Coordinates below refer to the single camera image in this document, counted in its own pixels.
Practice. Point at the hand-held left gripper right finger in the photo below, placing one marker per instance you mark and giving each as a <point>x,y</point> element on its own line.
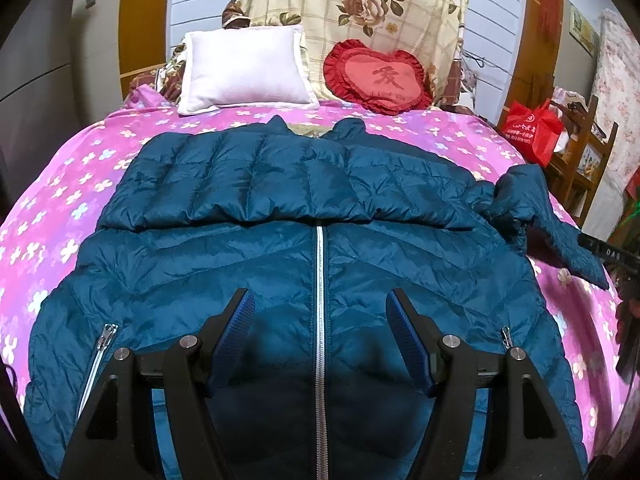
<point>407,335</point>

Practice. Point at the white pillow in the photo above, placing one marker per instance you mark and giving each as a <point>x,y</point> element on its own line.
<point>245,70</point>

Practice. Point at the brown floral pillow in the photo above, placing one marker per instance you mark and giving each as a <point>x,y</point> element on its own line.
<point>167,80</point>

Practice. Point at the red tasselled wall hanging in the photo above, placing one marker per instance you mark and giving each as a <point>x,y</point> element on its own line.
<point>547,10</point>

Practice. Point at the floral curtain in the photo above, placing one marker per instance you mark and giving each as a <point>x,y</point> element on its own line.
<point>620,85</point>

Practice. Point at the red shopping bag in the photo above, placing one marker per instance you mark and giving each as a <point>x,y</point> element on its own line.
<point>535,130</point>

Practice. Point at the pink floral bedsheet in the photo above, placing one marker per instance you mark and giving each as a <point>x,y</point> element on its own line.
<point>75,170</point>

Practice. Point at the brown wooden panel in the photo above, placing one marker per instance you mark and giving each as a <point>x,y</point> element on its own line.
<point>145,25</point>
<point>525,35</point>

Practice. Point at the red heart cushion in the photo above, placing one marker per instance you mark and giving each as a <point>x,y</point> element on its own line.
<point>380,77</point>

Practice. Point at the wooden chair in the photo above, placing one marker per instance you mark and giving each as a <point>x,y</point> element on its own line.
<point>607,160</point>

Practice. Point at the framed wall picture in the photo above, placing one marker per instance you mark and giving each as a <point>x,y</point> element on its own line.
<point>585,30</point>

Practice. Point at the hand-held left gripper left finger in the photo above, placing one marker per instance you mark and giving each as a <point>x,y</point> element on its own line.
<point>240,330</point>

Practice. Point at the teal down jacket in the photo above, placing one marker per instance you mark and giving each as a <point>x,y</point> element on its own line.
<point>280,200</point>

